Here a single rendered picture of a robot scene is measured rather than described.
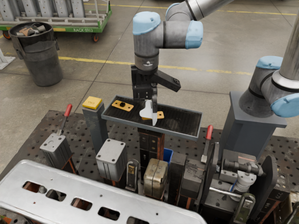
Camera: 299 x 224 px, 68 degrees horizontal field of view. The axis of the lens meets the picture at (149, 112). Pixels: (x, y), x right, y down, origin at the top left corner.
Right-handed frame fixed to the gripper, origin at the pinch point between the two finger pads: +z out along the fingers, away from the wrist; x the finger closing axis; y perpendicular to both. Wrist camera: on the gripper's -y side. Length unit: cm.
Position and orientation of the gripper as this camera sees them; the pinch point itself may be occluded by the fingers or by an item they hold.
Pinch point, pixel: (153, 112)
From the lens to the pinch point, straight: 83.4
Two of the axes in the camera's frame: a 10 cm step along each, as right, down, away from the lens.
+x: 1.2, 6.6, -7.4
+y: -9.9, 0.8, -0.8
